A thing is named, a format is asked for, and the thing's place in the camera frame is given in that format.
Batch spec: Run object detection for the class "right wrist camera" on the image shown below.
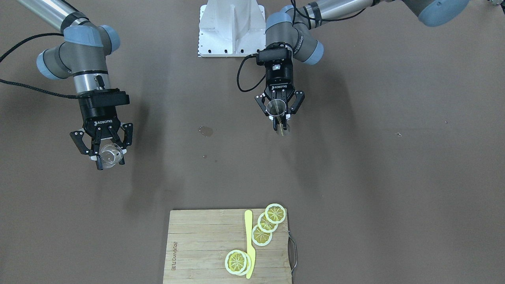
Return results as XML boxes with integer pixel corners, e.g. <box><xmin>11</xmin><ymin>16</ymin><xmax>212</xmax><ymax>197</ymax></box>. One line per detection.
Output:
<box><xmin>77</xmin><ymin>75</ymin><xmax>130</xmax><ymax>108</ymax></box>

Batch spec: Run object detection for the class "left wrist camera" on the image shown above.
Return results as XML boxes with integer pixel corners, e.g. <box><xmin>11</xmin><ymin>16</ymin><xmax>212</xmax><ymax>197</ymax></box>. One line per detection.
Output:
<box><xmin>256</xmin><ymin>47</ymin><xmax>292</xmax><ymax>66</ymax></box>

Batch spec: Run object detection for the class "yellow plastic knife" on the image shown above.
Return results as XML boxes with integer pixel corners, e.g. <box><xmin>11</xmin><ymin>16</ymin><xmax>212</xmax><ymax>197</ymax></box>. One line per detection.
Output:
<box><xmin>245</xmin><ymin>209</ymin><xmax>256</xmax><ymax>279</ymax></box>

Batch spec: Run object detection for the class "wooden cutting board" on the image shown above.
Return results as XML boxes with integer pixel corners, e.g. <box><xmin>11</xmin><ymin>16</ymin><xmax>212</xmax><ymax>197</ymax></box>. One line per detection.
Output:
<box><xmin>163</xmin><ymin>209</ymin><xmax>297</xmax><ymax>284</ymax></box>

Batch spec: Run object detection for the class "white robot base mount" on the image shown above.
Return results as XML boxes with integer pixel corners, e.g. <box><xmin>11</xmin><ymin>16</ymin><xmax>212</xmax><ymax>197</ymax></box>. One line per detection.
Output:
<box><xmin>197</xmin><ymin>0</ymin><xmax>266</xmax><ymax>57</ymax></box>

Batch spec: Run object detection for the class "steel jigger measuring cup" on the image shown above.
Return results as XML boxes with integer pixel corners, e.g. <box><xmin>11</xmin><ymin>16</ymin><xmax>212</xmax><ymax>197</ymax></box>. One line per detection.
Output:
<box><xmin>266</xmin><ymin>99</ymin><xmax>290</xmax><ymax>136</ymax></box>

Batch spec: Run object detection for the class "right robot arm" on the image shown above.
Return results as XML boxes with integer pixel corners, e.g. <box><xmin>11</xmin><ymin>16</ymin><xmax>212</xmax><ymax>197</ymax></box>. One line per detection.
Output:
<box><xmin>20</xmin><ymin>0</ymin><xmax>133</xmax><ymax>170</ymax></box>

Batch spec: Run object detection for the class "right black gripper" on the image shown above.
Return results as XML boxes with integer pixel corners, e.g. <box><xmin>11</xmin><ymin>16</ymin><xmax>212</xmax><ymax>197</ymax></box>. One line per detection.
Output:
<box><xmin>69</xmin><ymin>100</ymin><xmax>134</xmax><ymax>170</ymax></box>

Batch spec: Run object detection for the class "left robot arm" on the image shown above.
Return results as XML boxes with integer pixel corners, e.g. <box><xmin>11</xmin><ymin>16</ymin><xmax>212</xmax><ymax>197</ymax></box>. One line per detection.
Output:
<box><xmin>255</xmin><ymin>0</ymin><xmax>380</xmax><ymax>135</ymax></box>

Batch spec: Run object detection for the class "lemon slice by knife tip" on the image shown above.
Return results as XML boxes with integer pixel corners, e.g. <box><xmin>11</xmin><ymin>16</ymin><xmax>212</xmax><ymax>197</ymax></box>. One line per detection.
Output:
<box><xmin>225</xmin><ymin>250</ymin><xmax>251</xmax><ymax>276</ymax></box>

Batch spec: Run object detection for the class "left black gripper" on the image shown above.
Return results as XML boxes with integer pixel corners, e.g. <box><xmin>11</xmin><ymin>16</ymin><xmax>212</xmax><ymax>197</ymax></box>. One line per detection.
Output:
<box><xmin>255</xmin><ymin>59</ymin><xmax>305</xmax><ymax>131</ymax></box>

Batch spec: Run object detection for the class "lemon slice near handle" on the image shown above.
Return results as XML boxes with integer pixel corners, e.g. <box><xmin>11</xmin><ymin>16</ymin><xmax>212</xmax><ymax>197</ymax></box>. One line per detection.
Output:
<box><xmin>264</xmin><ymin>203</ymin><xmax>287</xmax><ymax>224</ymax></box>

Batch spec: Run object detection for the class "clear glass shaker cup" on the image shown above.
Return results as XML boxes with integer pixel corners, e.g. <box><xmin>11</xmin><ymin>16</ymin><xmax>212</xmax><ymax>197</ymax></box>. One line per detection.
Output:
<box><xmin>99</xmin><ymin>143</ymin><xmax>124</xmax><ymax>169</ymax></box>

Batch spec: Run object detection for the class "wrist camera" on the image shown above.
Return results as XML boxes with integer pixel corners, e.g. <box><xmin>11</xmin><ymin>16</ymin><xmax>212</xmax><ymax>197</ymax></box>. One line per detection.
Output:
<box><xmin>256</xmin><ymin>47</ymin><xmax>292</xmax><ymax>66</ymax></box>
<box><xmin>77</xmin><ymin>75</ymin><xmax>130</xmax><ymax>108</ymax></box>

